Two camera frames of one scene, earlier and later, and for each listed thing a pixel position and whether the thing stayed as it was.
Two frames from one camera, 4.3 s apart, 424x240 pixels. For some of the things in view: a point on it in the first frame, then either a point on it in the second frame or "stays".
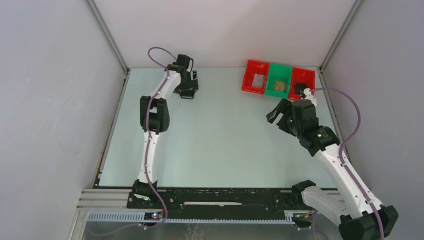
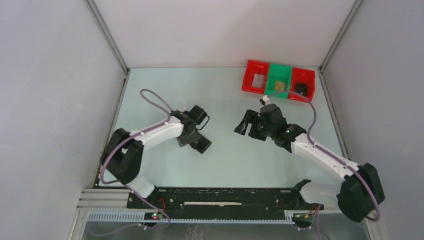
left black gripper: x=192 y=84 → x=181 y=141
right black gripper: x=280 y=108 → x=252 y=117
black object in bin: x=299 y=86 stays
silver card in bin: x=258 y=80 stays
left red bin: x=255 y=77 stays
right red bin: x=300 y=75 stays
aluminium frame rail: x=106 y=200 stays
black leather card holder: x=188 y=94 → x=201 y=145
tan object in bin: x=280 y=86 stays
